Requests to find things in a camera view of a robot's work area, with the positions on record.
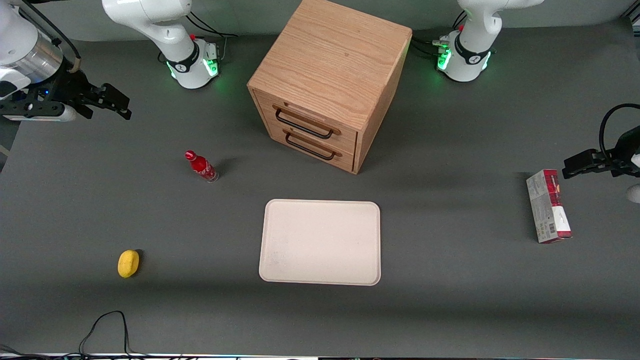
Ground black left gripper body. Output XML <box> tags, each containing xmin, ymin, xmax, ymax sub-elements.
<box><xmin>607</xmin><ymin>126</ymin><xmax>640</xmax><ymax>179</ymax></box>

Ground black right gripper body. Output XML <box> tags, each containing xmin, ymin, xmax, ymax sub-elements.
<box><xmin>0</xmin><ymin>66</ymin><xmax>104</xmax><ymax>120</ymax></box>

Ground black metal drawer handle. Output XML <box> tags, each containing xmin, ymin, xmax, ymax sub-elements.
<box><xmin>272</xmin><ymin>103</ymin><xmax>343</xmax><ymax>140</ymax></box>
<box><xmin>283</xmin><ymin>128</ymin><xmax>344</xmax><ymax>162</ymax></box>

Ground wooden drawer cabinet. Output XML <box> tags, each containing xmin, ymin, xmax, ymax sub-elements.
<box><xmin>253</xmin><ymin>89</ymin><xmax>359</xmax><ymax>154</ymax></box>

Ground wooden two-drawer cabinet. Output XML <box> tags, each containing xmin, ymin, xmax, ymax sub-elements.
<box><xmin>247</xmin><ymin>0</ymin><xmax>413</xmax><ymax>175</ymax></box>

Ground grey and red carton box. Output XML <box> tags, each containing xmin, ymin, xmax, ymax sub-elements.
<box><xmin>526</xmin><ymin>169</ymin><xmax>574</xmax><ymax>245</ymax></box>

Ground red soda bottle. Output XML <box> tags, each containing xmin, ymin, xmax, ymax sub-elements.
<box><xmin>184</xmin><ymin>150</ymin><xmax>220</xmax><ymax>184</ymax></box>

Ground yellow lemon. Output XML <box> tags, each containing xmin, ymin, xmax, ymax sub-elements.
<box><xmin>117</xmin><ymin>249</ymin><xmax>141</xmax><ymax>279</ymax></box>

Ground cream rectangular tray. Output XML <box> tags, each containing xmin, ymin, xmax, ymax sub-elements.
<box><xmin>258</xmin><ymin>199</ymin><xmax>382</xmax><ymax>287</ymax></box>

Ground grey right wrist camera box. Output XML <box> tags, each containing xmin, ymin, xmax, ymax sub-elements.
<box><xmin>1</xmin><ymin>104</ymin><xmax>79</xmax><ymax>123</ymax></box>

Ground black cable loop on left gripper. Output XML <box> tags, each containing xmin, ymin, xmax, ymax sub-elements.
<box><xmin>598</xmin><ymin>103</ymin><xmax>640</xmax><ymax>162</ymax></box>

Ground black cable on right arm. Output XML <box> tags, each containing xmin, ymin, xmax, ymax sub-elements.
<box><xmin>19</xmin><ymin>0</ymin><xmax>82</xmax><ymax>74</ymax></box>

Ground black cables at right arm base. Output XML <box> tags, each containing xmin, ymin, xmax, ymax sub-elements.
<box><xmin>186</xmin><ymin>11</ymin><xmax>239</xmax><ymax>63</ymax></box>

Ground black cables at arm base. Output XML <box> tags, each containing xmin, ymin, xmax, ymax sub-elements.
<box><xmin>410</xmin><ymin>10</ymin><xmax>467</xmax><ymax>60</ymax></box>
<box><xmin>186</xmin><ymin>11</ymin><xmax>239</xmax><ymax>63</ymax></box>

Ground black cables at left arm base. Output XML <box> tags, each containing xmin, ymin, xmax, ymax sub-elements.
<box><xmin>410</xmin><ymin>10</ymin><xmax>467</xmax><ymax>60</ymax></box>

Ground black cable at table edge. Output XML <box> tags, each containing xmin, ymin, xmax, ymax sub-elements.
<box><xmin>0</xmin><ymin>310</ymin><xmax>161</xmax><ymax>360</ymax></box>

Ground wooden drawer with handle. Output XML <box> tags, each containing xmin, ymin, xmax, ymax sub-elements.
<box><xmin>265</xmin><ymin>120</ymin><xmax>357</xmax><ymax>172</ymax></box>

